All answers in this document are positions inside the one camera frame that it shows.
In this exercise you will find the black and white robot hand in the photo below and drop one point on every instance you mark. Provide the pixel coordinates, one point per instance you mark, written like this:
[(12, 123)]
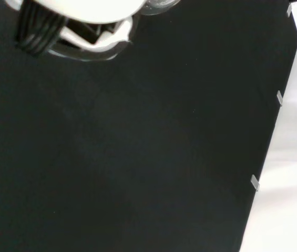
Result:
[(85, 10)]

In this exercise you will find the black bench cloth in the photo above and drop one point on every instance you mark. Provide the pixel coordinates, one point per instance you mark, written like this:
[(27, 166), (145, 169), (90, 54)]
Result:
[(137, 144)]

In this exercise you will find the grey cloth clip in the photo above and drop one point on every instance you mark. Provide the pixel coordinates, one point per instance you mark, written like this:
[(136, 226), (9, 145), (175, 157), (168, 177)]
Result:
[(255, 183), (279, 98), (288, 11)]

